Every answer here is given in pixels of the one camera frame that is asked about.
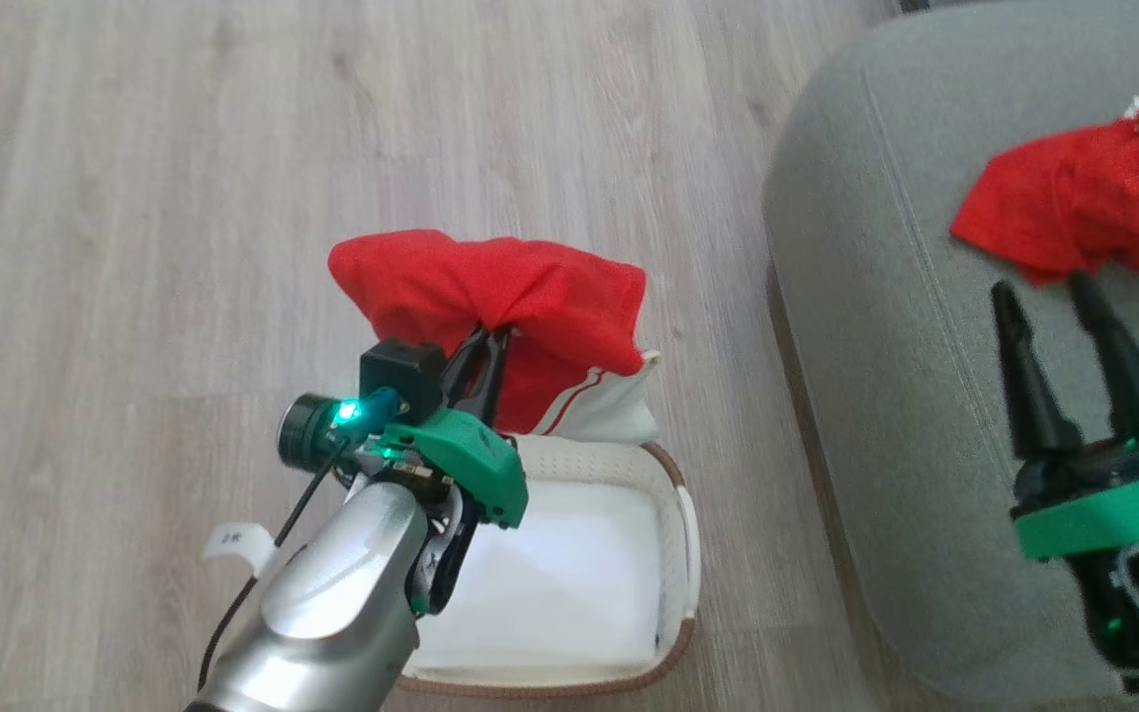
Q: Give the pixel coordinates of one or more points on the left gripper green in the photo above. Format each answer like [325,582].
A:
[471,465]

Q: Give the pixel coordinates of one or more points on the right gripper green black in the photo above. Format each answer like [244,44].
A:
[1113,514]

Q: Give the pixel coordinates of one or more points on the red garment with striped white panel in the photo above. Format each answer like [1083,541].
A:
[510,287]

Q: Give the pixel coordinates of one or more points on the red shirt with white collar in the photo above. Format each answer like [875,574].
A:
[1084,198]

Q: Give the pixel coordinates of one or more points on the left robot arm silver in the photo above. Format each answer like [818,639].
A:
[332,613]

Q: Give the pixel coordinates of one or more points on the grey fabric sofa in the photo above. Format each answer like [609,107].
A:
[886,396]

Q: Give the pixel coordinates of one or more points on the woven laundry basket white liner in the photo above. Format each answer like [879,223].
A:
[569,574]

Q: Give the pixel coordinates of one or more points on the white paper label tag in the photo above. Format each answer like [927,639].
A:
[238,544]

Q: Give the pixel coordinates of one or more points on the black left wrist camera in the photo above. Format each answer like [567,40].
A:
[401,376]

